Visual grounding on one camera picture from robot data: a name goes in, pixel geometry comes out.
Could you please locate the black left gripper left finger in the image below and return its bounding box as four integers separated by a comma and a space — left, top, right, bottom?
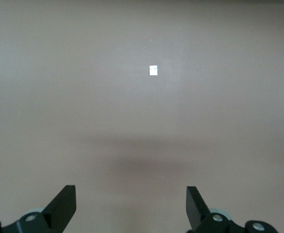
0, 184, 77, 233

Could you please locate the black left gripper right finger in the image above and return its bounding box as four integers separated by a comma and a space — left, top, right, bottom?
186, 186, 278, 233

